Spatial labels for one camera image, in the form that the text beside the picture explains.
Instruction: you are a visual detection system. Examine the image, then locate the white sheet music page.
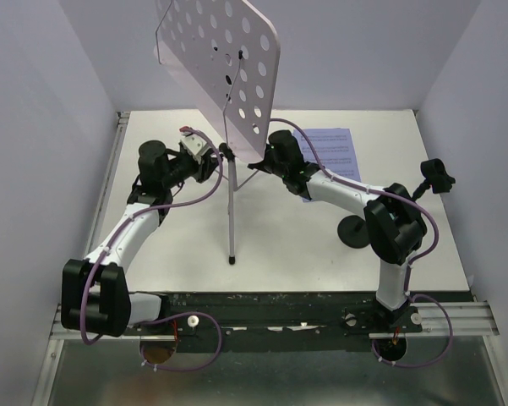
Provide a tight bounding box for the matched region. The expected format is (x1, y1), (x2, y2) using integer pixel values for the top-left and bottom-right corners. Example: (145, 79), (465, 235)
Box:
(304, 128), (361, 182)

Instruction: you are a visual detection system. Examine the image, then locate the lilac tripod music stand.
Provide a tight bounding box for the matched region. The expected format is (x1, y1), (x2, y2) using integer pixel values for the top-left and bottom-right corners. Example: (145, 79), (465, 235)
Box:
(155, 1), (281, 264)

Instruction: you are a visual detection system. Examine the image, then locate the black clip microphone stand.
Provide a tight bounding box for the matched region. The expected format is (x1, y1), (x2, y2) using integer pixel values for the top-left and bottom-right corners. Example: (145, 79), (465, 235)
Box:
(412, 158), (456, 201)

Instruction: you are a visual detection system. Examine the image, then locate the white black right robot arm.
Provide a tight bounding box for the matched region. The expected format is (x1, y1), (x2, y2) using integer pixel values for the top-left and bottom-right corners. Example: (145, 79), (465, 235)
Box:
(248, 130), (427, 332)

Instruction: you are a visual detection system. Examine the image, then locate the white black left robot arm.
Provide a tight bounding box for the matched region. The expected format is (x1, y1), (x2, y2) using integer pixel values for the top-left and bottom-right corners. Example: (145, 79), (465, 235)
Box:
(60, 130), (222, 343)

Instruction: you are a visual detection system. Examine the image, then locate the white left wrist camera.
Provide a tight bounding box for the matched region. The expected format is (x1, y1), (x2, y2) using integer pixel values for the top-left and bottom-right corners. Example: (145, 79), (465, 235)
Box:
(178, 127), (212, 167)

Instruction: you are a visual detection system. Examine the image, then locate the aluminium left side rail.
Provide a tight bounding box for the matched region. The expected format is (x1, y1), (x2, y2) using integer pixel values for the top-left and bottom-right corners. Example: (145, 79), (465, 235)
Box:
(80, 111), (131, 259)

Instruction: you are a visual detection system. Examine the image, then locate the aluminium rail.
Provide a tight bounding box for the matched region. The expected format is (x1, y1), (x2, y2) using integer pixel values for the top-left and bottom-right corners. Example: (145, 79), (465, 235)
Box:
(50, 300), (500, 342)
(80, 111), (131, 259)

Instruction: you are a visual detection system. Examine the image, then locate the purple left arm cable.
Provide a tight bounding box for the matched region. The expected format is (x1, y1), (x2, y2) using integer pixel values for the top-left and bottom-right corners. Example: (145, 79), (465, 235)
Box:
(79, 129), (225, 374)

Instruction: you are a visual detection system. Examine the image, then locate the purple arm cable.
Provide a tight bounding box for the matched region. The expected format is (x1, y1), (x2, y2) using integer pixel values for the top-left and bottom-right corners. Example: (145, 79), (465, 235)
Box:
(79, 129), (225, 374)
(270, 118), (454, 369)

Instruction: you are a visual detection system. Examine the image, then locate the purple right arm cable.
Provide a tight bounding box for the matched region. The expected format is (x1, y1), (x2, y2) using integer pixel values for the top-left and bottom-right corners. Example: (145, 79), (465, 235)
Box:
(270, 118), (454, 369)

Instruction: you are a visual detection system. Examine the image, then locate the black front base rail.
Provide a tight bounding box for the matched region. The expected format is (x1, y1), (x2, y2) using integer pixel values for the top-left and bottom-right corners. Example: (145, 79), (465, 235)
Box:
(125, 292), (422, 354)

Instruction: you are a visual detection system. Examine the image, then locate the aluminium front rail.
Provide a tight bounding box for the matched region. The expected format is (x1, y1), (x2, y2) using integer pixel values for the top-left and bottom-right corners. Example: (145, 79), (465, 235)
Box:
(50, 300), (500, 342)

